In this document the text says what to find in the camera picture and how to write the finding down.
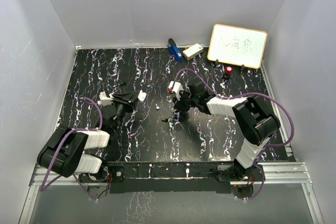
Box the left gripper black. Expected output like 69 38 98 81
111 90 140 131

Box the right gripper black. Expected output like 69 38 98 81
173 89 198 112

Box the white earbud charging case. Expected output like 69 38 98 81
138 90 146 102

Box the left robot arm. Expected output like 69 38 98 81
37 90 146 182

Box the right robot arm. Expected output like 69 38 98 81
169 81 280 180

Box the red emergency stop button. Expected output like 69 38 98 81
223 66 233 80

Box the blue stapler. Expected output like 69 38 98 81
167 38 183 61

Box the small white box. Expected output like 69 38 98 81
182 44 203 60

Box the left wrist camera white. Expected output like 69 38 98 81
97 91 113 106

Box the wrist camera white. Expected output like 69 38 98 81
97 91 113 106
168 81 184 103

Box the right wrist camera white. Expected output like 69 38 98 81
168 81 184 103

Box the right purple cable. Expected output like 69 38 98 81
172 68 295 200

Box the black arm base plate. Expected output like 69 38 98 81
80 162 265 194

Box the whiteboard with yellow frame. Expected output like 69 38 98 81
207 24 268 69

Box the aluminium rail frame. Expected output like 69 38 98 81
20 162 324 223

